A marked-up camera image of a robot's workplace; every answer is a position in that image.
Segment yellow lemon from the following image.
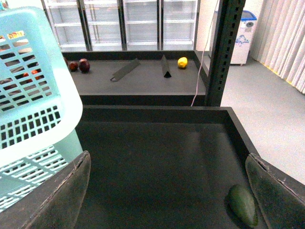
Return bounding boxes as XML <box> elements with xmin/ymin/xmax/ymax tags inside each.
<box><xmin>177</xmin><ymin>57</ymin><xmax>188</xmax><ymax>69</ymax></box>

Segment shelf with bottled goods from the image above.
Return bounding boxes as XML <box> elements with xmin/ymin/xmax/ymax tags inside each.
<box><xmin>0</xmin><ymin>31</ymin><xmax>25</xmax><ymax>42</ymax></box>

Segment white vertical blinds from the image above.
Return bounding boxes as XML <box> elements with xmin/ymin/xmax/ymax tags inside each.
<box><xmin>251</xmin><ymin>0</ymin><xmax>305</xmax><ymax>94</ymax></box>

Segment small dark red fruit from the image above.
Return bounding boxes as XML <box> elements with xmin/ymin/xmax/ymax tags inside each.
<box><xmin>69</xmin><ymin>61</ymin><xmax>79</xmax><ymax>72</ymax></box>

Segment black flat divider plate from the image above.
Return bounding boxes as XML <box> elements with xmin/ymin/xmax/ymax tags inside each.
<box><xmin>110</xmin><ymin>58</ymin><xmax>140</xmax><ymax>82</ymax></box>

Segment black metal shelf post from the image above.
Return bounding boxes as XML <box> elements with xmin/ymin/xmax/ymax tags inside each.
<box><xmin>204</xmin><ymin>0</ymin><xmax>246</xmax><ymax>106</ymax></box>

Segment black triangular divider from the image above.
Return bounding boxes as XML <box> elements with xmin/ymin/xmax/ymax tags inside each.
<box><xmin>161</xmin><ymin>55</ymin><xmax>172</xmax><ymax>78</ymax></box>

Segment green avocado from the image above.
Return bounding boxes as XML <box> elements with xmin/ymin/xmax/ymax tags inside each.
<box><xmin>228</xmin><ymin>184</ymin><xmax>258</xmax><ymax>228</ymax></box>

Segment light blue plastic basket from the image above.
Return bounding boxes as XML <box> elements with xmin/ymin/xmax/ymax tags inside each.
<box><xmin>0</xmin><ymin>7</ymin><xmax>82</xmax><ymax>211</ymax></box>

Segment black near display tray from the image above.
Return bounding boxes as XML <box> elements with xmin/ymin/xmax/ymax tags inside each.
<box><xmin>75</xmin><ymin>106</ymin><xmax>256</xmax><ymax>229</ymax></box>

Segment glass door refrigerator row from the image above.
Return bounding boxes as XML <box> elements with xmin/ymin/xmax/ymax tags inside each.
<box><xmin>42</xmin><ymin>0</ymin><xmax>200</xmax><ymax>52</ymax></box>

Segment white pink cable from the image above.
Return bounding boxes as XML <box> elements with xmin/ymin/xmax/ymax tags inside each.
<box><xmin>191</xmin><ymin>0</ymin><xmax>219</xmax><ymax>107</ymax></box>

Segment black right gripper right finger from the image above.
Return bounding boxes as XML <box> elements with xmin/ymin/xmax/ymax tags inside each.
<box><xmin>245</xmin><ymin>153</ymin><xmax>305</xmax><ymax>229</ymax></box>

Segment black display tray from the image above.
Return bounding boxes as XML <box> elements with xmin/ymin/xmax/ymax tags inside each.
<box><xmin>63</xmin><ymin>51</ymin><xmax>206</xmax><ymax>106</ymax></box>
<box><xmin>75</xmin><ymin>106</ymin><xmax>256</xmax><ymax>229</ymax></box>

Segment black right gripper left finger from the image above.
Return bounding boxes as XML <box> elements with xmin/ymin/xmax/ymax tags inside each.
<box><xmin>0</xmin><ymin>151</ymin><xmax>91</xmax><ymax>229</ymax></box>

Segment white blue chest freezer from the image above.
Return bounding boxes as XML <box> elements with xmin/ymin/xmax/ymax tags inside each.
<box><xmin>209</xmin><ymin>10</ymin><xmax>258</xmax><ymax>67</ymax></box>

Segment dark red apple right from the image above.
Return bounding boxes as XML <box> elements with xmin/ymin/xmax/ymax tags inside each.
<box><xmin>79</xmin><ymin>58</ymin><xmax>90</xmax><ymax>73</ymax></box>

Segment black far display tray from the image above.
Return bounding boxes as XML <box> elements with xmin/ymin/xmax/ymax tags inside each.
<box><xmin>63</xmin><ymin>51</ymin><xmax>206</xmax><ymax>106</ymax></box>

